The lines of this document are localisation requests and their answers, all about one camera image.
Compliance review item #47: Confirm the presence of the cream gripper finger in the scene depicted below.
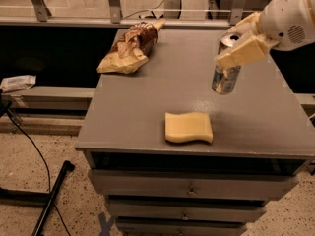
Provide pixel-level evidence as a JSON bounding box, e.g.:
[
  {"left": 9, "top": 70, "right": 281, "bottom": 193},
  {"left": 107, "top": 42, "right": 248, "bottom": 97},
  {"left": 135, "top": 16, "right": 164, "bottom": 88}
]
[
  {"left": 214, "top": 35, "right": 273, "bottom": 69},
  {"left": 229, "top": 12, "right": 261, "bottom": 33}
]

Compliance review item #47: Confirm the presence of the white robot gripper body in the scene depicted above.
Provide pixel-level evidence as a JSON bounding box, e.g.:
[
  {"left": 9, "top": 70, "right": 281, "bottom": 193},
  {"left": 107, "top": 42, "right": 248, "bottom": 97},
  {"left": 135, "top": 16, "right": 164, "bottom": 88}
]
[{"left": 259, "top": 0, "right": 315, "bottom": 51}]

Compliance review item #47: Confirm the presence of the silver blue redbull can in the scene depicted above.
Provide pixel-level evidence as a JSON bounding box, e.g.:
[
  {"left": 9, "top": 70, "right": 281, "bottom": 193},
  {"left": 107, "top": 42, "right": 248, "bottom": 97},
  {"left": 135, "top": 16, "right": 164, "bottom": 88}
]
[{"left": 212, "top": 32, "right": 241, "bottom": 95}]

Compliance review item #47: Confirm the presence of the yellow sponge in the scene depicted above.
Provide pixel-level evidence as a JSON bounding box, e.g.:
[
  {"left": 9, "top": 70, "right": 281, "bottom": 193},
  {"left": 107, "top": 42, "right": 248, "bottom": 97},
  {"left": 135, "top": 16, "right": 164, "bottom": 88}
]
[{"left": 165, "top": 112, "right": 213, "bottom": 143}]

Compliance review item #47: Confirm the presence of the brown chip bag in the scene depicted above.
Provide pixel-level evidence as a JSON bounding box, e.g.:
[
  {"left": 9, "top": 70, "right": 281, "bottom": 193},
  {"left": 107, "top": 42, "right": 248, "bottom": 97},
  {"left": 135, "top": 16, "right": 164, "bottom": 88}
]
[{"left": 96, "top": 19, "right": 165, "bottom": 74}]

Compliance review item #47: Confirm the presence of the grey drawer cabinet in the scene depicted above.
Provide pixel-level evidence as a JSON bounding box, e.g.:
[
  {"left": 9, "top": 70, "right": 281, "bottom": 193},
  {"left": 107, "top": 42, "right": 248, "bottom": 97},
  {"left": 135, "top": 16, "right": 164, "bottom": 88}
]
[{"left": 76, "top": 29, "right": 315, "bottom": 236}]

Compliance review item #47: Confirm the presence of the top grey drawer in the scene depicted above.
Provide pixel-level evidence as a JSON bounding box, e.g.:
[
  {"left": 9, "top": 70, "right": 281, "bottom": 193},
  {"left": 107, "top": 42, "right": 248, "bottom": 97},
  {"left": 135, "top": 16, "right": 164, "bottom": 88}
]
[{"left": 88, "top": 170, "right": 298, "bottom": 201}]

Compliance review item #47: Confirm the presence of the grey drawer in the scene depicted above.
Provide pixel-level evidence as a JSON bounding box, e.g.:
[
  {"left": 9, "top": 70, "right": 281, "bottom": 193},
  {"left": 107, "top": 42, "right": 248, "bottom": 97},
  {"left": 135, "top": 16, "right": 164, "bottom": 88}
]
[
  {"left": 116, "top": 220, "right": 246, "bottom": 236},
  {"left": 88, "top": 170, "right": 298, "bottom": 201},
  {"left": 108, "top": 200, "right": 266, "bottom": 223}
]

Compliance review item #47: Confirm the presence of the middle grey drawer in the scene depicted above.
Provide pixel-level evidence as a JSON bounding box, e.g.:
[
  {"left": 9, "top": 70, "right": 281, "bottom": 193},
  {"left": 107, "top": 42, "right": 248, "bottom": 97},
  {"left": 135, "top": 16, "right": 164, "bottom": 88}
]
[{"left": 108, "top": 200, "right": 266, "bottom": 223}]

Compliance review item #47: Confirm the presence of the bottom grey drawer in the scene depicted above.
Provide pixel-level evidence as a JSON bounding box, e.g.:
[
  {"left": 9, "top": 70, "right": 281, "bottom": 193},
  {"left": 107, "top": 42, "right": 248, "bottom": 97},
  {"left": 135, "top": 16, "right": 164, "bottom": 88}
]
[{"left": 116, "top": 220, "right": 246, "bottom": 236}]

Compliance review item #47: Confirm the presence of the black stand leg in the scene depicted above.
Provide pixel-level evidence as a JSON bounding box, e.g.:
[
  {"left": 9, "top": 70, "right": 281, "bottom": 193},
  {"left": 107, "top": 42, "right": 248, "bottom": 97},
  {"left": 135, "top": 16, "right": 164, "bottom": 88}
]
[{"left": 31, "top": 160, "right": 75, "bottom": 236}]

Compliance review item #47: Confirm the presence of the white wipes packet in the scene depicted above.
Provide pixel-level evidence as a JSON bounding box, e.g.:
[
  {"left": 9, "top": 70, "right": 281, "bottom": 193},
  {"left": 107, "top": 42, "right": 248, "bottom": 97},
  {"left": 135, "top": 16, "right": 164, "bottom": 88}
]
[{"left": 0, "top": 75, "right": 36, "bottom": 92}]

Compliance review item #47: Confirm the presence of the metal window rail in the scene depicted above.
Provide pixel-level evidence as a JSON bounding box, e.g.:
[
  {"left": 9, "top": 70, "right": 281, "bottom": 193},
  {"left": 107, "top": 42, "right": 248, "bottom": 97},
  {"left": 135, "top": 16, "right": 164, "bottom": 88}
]
[{"left": 0, "top": 17, "right": 230, "bottom": 30}]

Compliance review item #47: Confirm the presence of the black floor cable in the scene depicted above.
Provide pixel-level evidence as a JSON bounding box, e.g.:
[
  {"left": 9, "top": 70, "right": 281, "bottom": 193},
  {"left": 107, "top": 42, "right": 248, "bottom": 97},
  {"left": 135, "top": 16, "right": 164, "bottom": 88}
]
[{"left": 0, "top": 99, "right": 72, "bottom": 236}]

